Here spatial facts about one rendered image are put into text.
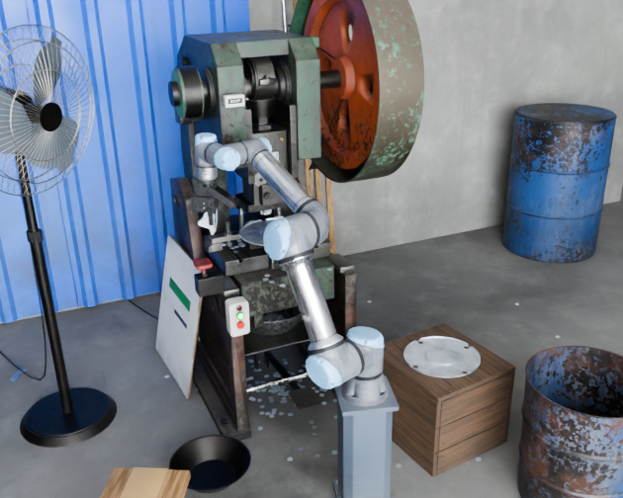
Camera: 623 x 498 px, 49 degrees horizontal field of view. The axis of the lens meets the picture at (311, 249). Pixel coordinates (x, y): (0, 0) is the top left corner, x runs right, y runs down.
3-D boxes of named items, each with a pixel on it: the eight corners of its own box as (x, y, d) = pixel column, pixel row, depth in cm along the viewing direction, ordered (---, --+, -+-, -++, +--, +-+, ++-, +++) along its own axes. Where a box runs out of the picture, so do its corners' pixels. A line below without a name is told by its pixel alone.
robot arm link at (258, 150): (350, 219, 215) (263, 126, 237) (324, 228, 209) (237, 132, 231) (339, 245, 223) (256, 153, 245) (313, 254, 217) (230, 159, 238)
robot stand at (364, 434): (395, 515, 236) (399, 406, 218) (341, 521, 234) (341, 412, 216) (383, 477, 253) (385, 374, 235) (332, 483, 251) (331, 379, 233)
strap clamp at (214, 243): (248, 245, 278) (247, 221, 274) (209, 252, 271) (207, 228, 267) (244, 240, 283) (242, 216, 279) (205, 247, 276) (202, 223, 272)
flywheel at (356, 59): (329, 32, 315) (366, 183, 308) (289, 35, 308) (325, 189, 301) (401, -61, 248) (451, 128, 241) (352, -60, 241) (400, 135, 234)
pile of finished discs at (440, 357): (496, 363, 259) (496, 361, 258) (437, 386, 245) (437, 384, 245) (445, 331, 282) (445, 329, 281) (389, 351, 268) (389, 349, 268)
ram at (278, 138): (293, 203, 268) (291, 127, 256) (257, 208, 262) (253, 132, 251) (277, 191, 283) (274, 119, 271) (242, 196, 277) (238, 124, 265)
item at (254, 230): (253, 251, 252) (253, 249, 252) (229, 226, 277) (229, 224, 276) (324, 238, 263) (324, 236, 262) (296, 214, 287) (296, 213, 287)
